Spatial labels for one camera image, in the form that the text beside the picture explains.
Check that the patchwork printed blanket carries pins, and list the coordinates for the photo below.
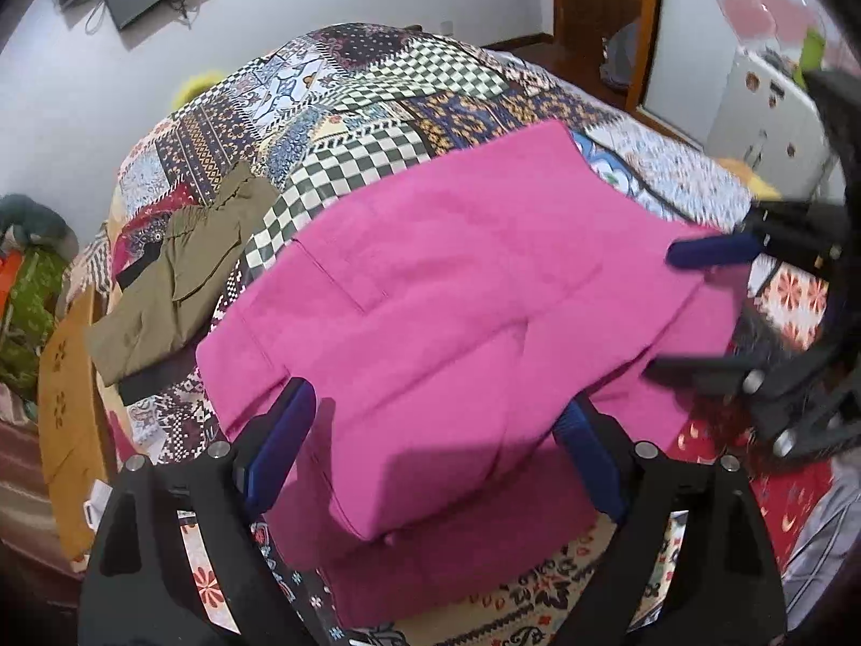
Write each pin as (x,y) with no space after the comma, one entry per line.
(377,101)

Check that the grey cloth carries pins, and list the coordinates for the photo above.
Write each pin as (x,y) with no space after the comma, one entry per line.
(824,545)

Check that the orange plastic object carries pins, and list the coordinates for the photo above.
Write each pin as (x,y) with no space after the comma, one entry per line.
(8,282)

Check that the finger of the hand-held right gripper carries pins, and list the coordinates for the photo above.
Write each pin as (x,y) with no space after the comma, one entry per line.
(703,373)
(713,252)

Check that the grey bag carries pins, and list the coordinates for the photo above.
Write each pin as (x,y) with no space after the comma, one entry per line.
(620,57)

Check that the yellow wooden bed board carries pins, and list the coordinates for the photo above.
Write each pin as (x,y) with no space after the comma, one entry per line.
(67,417)

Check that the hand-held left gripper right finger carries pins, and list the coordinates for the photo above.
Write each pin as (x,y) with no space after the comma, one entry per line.
(588,461)

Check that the yellow cloth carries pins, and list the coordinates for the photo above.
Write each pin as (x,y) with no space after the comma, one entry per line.
(753,178)

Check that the green patterned cloth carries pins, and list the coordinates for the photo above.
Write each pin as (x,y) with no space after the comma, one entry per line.
(30,323)

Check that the pink pants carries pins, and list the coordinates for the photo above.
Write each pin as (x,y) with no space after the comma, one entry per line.
(437,282)

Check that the teal cloth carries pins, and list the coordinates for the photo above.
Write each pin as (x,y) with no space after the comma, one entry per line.
(33,219)

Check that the olive green shorts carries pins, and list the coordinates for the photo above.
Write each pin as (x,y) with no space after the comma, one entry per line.
(181,262)

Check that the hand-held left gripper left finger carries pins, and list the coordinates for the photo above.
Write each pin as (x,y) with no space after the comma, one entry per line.
(286,427)

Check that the green bottle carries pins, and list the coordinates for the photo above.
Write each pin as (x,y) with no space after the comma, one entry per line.
(812,48)

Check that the yellow green plush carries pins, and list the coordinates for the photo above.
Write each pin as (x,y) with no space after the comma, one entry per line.
(198,89)

